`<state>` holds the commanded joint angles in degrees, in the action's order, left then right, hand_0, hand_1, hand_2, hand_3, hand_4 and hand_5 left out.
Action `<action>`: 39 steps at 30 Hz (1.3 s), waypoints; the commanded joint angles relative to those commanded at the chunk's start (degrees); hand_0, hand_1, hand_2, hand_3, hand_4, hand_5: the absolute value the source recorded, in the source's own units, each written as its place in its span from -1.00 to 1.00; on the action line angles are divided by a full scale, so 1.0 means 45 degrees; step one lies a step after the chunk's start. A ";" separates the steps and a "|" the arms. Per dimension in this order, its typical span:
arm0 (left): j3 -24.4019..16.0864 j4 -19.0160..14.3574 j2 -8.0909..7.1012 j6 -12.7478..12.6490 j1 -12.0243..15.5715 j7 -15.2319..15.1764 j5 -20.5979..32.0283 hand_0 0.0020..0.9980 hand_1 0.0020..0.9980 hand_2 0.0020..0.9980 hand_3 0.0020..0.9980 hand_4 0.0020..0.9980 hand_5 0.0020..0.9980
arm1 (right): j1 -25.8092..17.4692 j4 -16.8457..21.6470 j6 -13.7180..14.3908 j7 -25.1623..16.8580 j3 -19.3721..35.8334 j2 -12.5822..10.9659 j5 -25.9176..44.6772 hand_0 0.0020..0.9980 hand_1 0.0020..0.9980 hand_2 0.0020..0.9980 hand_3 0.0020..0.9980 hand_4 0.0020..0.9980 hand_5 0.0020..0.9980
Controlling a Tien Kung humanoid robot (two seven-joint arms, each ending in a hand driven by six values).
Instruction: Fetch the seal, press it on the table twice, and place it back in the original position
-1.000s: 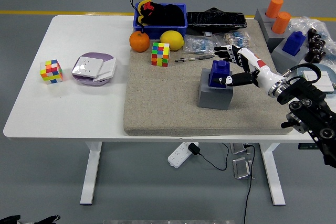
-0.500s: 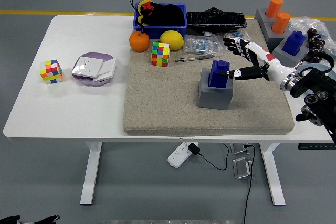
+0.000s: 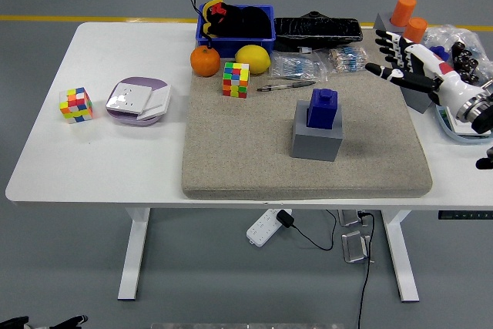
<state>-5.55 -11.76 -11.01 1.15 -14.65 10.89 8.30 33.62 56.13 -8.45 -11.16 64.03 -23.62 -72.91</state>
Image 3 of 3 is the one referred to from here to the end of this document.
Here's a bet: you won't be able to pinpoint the white table leg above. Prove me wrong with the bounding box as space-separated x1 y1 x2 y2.
117 208 151 301
381 210 420 303

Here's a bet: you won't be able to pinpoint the orange fruit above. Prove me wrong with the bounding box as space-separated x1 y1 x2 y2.
189 45 222 78

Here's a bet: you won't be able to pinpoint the black plastic-wrapped bar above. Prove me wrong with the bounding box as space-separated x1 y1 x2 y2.
273 10 364 52

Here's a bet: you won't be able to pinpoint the black power adapter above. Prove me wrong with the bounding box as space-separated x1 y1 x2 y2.
276 209 296 229

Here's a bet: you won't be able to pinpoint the black table control panel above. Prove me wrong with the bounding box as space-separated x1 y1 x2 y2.
438 210 493 221

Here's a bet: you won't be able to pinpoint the colourful puzzle cube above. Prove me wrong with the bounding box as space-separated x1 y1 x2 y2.
59 86 95 125
222 61 251 99

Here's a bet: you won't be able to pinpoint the white power strip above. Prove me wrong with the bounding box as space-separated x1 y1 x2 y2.
246 208 286 248

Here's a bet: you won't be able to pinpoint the blue seal stamp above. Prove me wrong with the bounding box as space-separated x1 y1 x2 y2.
429 45 450 62
306 88 340 129

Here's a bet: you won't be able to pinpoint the blue plastic bin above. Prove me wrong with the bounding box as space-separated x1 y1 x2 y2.
195 4 277 60

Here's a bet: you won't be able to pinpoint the grey cube stamp holder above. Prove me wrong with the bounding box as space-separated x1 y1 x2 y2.
374 12 405 35

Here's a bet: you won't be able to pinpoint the white wall switch panel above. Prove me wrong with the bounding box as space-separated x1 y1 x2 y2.
442 109 482 137
136 84 173 121

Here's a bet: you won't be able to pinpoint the purple plate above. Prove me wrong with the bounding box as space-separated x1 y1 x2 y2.
106 76 172 127

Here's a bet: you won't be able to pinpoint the grey cube seal holder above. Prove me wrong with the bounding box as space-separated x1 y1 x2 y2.
400 84 434 114
290 99 344 163

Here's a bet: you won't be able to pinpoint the white wall socket panel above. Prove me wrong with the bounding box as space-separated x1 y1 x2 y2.
106 82 153 116

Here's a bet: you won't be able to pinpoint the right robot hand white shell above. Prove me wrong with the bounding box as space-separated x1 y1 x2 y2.
364 29 481 115

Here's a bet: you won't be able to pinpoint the crumpled clear plastic bag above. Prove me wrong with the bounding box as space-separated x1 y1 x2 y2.
423 23 493 87

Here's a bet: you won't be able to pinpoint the grey-brown mat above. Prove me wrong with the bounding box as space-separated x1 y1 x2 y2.
180 28 433 201

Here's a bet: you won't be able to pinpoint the grey ballpoint pen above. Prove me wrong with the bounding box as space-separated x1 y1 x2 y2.
257 79 317 93

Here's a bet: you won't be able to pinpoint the clear metal floor bracket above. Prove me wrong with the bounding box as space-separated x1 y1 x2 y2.
337 209 365 228
341 230 373 265

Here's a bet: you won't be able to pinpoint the clear bag of resistors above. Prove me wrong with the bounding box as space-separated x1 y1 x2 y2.
268 52 329 83
315 45 371 75

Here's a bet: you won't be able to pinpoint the long black power cable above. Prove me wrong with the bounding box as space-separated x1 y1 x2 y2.
356 211 377 329

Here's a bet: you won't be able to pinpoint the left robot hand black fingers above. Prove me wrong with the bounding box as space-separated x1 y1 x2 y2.
0 315 89 329

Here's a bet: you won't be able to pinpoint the yellow lemon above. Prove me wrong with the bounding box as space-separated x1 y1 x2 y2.
234 44 272 75

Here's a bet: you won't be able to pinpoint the light blue plate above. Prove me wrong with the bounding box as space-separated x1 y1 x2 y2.
434 103 486 145

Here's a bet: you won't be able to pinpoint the thin black adapter cord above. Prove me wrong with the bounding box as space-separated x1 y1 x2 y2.
290 209 338 252

